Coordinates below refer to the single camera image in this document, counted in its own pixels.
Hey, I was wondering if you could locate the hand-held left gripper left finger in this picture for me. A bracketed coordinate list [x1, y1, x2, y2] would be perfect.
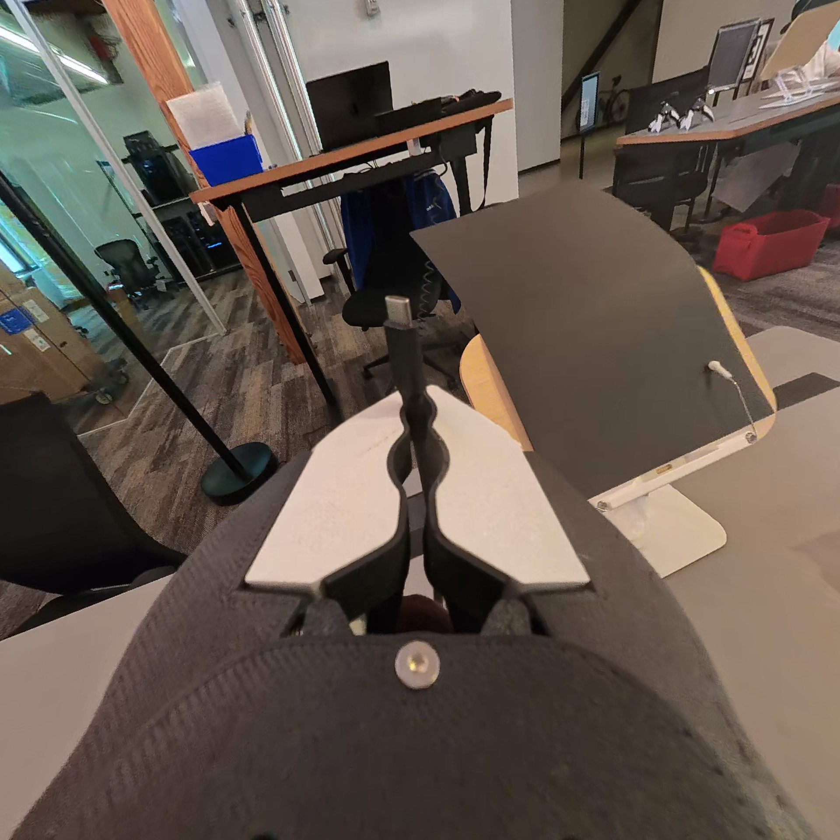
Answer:
[244, 390, 412, 631]

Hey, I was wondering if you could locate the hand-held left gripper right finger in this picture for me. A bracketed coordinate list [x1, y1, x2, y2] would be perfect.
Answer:
[423, 385, 592, 635]

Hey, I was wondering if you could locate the black square hub with cable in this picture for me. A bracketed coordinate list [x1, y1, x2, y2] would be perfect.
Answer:
[382, 295, 454, 500]

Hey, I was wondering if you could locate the person's left hand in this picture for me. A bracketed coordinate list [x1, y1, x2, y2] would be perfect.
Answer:
[397, 596, 455, 635]

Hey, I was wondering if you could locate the black pole stand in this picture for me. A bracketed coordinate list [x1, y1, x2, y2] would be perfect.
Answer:
[0, 172, 279, 506]

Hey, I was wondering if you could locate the wooden-edged black board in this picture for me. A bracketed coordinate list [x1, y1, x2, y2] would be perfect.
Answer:
[408, 180, 778, 513]

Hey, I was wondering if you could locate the blue office chair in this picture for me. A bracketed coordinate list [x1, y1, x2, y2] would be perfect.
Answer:
[340, 169, 460, 312]

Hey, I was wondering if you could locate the black mesh chair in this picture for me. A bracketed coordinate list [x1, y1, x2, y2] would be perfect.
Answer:
[95, 239, 178, 309]

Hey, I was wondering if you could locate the large cardboard box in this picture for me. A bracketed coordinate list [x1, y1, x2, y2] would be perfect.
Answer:
[0, 262, 129, 404]

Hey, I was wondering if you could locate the black equipment rack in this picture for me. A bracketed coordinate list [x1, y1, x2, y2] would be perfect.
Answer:
[121, 131, 240, 277]

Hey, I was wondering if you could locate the blue plastic box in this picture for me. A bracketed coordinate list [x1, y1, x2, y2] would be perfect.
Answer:
[189, 134, 265, 188]

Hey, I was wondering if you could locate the black monitor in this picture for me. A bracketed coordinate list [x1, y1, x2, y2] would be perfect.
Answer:
[305, 61, 395, 153]

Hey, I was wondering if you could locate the grey hanging paper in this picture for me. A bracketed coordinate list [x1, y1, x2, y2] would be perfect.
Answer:
[712, 141, 803, 212]

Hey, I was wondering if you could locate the bicycle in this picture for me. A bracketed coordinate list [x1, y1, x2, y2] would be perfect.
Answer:
[576, 74, 632, 132]

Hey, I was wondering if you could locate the small laptop screen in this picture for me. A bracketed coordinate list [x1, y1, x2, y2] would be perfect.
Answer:
[579, 71, 602, 179]

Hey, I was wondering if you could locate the long wooden desk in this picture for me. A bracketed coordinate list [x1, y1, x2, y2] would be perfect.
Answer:
[617, 92, 840, 234]

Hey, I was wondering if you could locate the wooden pillar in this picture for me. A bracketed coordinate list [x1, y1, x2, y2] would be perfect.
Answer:
[101, 0, 309, 367]

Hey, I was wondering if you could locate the grey monitor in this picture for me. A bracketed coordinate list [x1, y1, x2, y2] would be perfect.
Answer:
[707, 20, 762, 93]

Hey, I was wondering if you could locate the coiled black cord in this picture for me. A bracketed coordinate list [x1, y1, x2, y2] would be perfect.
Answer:
[419, 259, 442, 322]

